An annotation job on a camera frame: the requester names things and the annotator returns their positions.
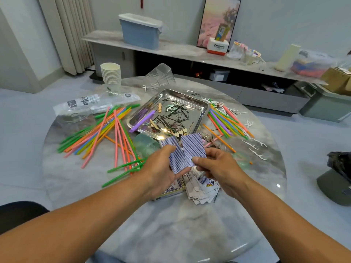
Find colourful matchbox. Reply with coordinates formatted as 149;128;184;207
156;178;186;202

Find grey green storage bin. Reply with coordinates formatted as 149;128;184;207
299;82;351;123

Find group of white paper cups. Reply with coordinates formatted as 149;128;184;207
100;62;122;94

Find person's left hand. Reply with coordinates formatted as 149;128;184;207
137;145;177;201

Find translucent green plastic cup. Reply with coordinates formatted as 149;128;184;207
134;133;160;158

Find person's left forearm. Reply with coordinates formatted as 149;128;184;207
0;183;154;263

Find small colourful box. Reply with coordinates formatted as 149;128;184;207
214;23;229;42

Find grey cabinet with marble top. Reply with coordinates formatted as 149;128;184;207
82;30;324;114

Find pile of colourful straws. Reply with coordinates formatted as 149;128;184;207
57;103;256;188

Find white box in cabinet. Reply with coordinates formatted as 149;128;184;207
210;70;231;83

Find person's right hand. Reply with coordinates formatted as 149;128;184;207
191;148;250;198

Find cream paper roll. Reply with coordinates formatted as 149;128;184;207
274;43;301;72

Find framed pink picture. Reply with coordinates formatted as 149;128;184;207
197;0;241;49

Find loose papers in cabinet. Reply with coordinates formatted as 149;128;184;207
263;82;287;94

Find beige curtain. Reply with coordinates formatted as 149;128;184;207
37;0;96;76

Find trash bin with black bag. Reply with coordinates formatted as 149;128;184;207
317;152;351;206

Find clear printed plastic bag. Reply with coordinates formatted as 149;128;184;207
53;91;141;117

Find cardboard box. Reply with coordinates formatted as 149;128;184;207
321;67;351;96

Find white and red small box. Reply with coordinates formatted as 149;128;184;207
206;38;229;55

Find person's right forearm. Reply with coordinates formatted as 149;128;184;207
230;175;351;263

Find clear storage box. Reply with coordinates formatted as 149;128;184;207
291;50;340;79

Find clear ribbed organizer box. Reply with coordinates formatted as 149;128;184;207
145;63;176;89

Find blue storage box white lid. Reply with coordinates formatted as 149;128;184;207
118;13;163;50

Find pile of playing cards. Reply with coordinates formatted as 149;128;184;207
162;133;221;206

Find metal tray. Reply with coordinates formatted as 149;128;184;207
127;89;210;141

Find clear bag of snacks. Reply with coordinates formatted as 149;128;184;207
228;41;246;60

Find pile of floss picks and clips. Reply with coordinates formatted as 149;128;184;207
148;103;193;137

